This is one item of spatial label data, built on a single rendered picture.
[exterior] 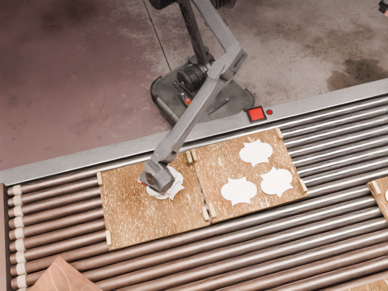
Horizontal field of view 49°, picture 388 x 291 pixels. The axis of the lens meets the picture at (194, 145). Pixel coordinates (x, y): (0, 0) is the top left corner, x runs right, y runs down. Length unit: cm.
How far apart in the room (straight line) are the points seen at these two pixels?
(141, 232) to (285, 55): 222
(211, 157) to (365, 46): 219
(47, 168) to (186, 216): 66
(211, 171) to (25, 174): 82
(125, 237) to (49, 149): 156
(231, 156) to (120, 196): 51
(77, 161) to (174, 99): 115
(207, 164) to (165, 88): 124
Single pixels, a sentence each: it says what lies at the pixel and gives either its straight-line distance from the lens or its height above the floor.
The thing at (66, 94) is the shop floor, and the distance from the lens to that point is 342.
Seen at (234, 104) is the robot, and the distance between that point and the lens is 287.
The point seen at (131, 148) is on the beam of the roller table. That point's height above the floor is 91.
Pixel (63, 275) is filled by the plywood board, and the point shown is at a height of 104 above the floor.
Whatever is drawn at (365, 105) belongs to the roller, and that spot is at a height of 92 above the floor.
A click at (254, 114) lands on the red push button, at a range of 199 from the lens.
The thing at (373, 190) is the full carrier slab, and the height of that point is 95.
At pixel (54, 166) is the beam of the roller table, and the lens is 198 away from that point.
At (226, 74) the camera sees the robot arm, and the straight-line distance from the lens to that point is 155.
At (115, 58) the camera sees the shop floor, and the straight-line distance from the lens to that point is 355.
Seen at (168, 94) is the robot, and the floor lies 24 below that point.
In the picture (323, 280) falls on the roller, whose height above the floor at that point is 92.
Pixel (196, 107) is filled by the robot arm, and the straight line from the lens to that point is 154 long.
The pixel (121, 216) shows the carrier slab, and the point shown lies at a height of 94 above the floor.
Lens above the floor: 255
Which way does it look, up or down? 59 degrees down
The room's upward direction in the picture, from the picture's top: 4 degrees counter-clockwise
